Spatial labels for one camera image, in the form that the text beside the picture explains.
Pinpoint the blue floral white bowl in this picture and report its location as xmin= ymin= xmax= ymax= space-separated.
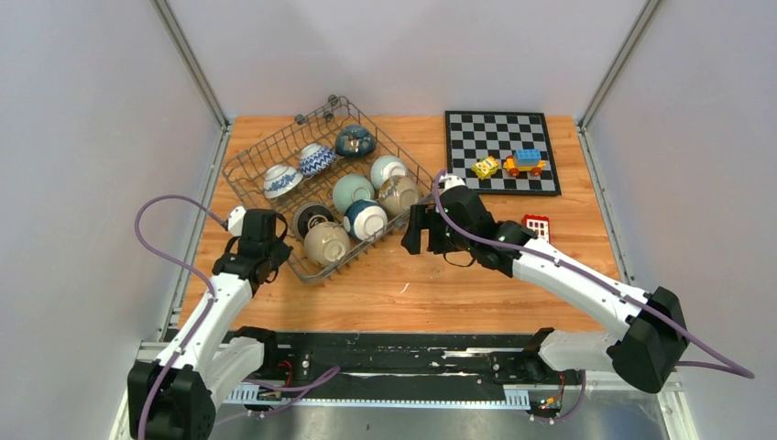
xmin=263 ymin=164 xmax=303 ymax=199

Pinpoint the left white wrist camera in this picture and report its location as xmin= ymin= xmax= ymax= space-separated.
xmin=225 ymin=205 xmax=246 ymax=237

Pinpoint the blue zigzag pattern bowl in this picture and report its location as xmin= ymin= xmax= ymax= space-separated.
xmin=299 ymin=143 xmax=337 ymax=177

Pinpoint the dark teal glazed bowl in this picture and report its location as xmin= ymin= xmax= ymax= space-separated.
xmin=334 ymin=124 xmax=377 ymax=158

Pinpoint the pale green bowl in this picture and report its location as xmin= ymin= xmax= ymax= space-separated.
xmin=370 ymin=155 xmax=409 ymax=190
xmin=332 ymin=174 xmax=375 ymax=214

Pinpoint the cream beige bowl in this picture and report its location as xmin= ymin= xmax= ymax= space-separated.
xmin=303 ymin=222 xmax=352 ymax=267

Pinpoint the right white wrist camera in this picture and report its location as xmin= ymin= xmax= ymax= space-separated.
xmin=437 ymin=172 xmax=466 ymax=193

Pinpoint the grey wire dish rack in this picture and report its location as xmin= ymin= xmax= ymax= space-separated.
xmin=221 ymin=94 xmax=443 ymax=285

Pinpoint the beige speckled bowl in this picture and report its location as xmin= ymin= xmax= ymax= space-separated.
xmin=378 ymin=176 xmax=422 ymax=217

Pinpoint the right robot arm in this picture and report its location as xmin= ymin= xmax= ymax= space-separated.
xmin=401 ymin=186 xmax=689 ymax=393

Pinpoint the pale green bowl rear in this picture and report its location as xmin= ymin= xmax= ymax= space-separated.
xmin=370 ymin=155 xmax=409 ymax=190

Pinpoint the yellow toy block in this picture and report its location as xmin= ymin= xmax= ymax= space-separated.
xmin=471 ymin=156 xmax=500 ymax=180

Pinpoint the black white checkerboard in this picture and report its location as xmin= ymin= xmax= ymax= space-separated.
xmin=444 ymin=110 xmax=562 ymax=196

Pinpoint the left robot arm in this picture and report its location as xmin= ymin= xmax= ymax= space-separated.
xmin=127 ymin=206 xmax=291 ymax=439

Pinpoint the red white toy block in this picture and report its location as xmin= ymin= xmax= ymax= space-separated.
xmin=522 ymin=214 xmax=551 ymax=242

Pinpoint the dark blue white bowl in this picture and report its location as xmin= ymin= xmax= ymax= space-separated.
xmin=343 ymin=199 xmax=389 ymax=241

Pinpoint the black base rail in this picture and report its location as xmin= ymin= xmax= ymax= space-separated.
xmin=136 ymin=330 xmax=657 ymax=409

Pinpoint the pale green bowl middle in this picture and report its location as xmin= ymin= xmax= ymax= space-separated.
xmin=332 ymin=174 xmax=375 ymax=214

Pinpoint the black striped bowl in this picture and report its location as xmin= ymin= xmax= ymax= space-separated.
xmin=291 ymin=203 xmax=334 ymax=239

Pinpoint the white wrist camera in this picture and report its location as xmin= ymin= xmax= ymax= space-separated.
xmin=437 ymin=172 xmax=466 ymax=193
xmin=225 ymin=205 xmax=246 ymax=237

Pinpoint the orange blue toy car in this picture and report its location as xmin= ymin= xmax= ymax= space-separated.
xmin=503 ymin=148 xmax=546 ymax=178

